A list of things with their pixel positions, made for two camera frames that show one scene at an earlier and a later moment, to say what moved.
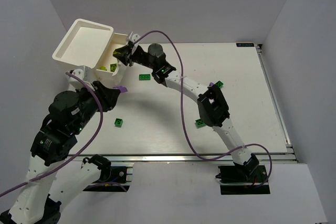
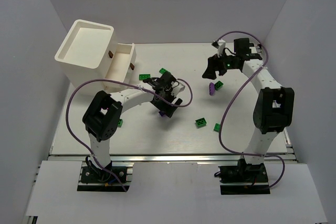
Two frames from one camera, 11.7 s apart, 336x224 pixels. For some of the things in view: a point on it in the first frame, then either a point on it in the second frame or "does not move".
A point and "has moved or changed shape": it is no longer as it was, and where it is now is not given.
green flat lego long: [144, 77] does not move
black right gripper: [130, 54] -> [213, 63]
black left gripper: [104, 95] -> [165, 104]
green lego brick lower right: [199, 124] does not move
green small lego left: [118, 122] does not move
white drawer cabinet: [92, 44] has moved or changed shape
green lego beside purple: [219, 84] does not move
